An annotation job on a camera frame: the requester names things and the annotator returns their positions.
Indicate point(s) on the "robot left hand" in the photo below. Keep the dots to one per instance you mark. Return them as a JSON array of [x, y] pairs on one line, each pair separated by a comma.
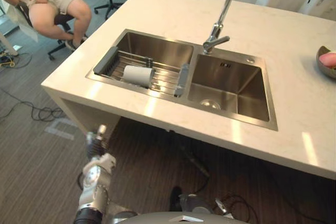
[[95, 144]]

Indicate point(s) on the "robot left arm silver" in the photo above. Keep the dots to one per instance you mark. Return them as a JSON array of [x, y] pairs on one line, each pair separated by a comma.
[[92, 182]]

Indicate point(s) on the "white cup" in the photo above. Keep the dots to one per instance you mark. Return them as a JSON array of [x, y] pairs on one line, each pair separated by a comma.
[[136, 75]]

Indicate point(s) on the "round metal sink drain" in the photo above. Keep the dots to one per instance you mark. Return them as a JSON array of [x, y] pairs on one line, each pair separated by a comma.
[[210, 104]]

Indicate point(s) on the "stainless steel double sink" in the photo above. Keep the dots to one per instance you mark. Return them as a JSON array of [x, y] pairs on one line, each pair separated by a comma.
[[231, 85]]

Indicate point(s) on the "round metal sink cap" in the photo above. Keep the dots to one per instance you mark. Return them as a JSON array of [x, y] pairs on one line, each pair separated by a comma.
[[251, 59]]

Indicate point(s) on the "robot torso grey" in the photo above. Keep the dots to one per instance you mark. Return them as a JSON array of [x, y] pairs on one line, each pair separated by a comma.
[[157, 218]]

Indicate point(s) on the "robot left leg silver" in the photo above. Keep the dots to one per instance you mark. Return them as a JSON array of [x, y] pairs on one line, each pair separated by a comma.
[[195, 203]]

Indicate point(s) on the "robot leg silver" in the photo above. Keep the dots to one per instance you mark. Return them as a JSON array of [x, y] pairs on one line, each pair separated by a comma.
[[195, 203], [223, 207]]

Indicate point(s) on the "white table leg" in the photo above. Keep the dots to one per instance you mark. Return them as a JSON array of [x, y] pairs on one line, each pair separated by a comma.
[[8, 45]]

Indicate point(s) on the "white sheet on chair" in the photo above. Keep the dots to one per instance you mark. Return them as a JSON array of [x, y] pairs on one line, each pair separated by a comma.
[[25, 24]]

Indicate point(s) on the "person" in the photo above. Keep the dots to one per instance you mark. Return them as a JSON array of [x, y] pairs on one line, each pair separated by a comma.
[[44, 11]]

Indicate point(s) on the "robot right leg silver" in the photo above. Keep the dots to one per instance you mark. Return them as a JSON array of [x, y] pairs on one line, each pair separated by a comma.
[[223, 207]]

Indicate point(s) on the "chrome kitchen faucet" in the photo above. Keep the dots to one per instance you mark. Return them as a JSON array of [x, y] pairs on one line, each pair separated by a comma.
[[223, 11]]

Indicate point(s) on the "dark grey bowl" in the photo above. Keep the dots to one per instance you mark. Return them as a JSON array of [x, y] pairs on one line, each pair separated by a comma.
[[324, 70]]

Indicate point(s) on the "pink fruit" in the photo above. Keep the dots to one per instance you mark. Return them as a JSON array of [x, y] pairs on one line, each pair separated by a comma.
[[330, 59]]

